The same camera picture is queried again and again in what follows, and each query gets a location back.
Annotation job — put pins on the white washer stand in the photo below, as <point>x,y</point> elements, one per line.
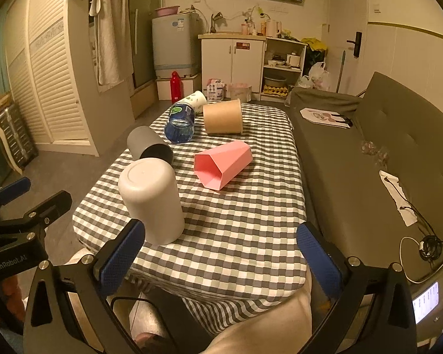
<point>162,88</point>

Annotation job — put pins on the hanging beige towel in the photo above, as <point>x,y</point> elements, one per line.
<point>112,33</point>

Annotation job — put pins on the brown paper cup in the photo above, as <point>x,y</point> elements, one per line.
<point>223,118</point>

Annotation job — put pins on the white plastic bag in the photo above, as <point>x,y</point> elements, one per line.
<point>317,75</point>

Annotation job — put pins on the washing machine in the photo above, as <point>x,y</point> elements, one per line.
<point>175,44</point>

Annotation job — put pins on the silver suitcase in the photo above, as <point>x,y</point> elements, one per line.
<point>16,136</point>

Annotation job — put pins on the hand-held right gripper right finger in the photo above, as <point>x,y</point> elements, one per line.
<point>319,261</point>

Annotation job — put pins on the broom stick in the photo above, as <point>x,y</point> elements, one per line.
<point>340,72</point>

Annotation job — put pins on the grey checkered tablecloth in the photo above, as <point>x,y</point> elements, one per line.
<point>240,221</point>

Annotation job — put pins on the white kettle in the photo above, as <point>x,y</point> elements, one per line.
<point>272,28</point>

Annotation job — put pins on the grey plastic cup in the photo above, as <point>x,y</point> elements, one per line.
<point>144,142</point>

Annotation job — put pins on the white sink cabinet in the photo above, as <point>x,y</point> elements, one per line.
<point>230,66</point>

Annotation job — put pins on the smartphone with lit screen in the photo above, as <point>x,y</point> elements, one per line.
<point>426,300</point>

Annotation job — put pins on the metal faucet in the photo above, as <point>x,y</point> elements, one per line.
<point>216,20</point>

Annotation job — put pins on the red bottle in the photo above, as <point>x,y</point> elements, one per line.
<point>174,86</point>

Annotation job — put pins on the pink basin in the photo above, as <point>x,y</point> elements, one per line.
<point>167,11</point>

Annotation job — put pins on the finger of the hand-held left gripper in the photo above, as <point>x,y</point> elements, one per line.
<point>51,204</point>
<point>15,188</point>

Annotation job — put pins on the yellow bag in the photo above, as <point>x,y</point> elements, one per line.
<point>315,44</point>

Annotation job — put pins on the white printed paper bag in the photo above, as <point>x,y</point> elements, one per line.
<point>326,118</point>

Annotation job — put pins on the white open shelf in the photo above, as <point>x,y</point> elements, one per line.
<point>303,55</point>

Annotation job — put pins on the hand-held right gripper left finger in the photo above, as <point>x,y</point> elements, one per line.
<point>121,256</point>

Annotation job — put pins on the white louvred wardrobe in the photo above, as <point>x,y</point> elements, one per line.
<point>59,81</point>

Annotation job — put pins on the grey sofa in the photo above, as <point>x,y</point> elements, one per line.
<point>347,162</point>

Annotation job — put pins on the white printed paper cup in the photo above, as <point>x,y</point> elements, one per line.
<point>197,99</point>

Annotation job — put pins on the white door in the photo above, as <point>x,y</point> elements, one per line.
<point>347,7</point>

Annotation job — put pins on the egg carton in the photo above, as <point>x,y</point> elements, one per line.
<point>275,90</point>

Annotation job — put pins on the pink angular cup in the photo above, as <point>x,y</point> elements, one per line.
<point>225,160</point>

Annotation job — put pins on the person's beige trouser leg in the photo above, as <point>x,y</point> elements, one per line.
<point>262,320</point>

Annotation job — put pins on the white cloth pouch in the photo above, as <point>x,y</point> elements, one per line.
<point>397,195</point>

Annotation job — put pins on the white plastic cup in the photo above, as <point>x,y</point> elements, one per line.
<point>151,199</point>

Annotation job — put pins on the clear plastic wrapper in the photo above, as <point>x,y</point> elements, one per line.
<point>373,151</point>

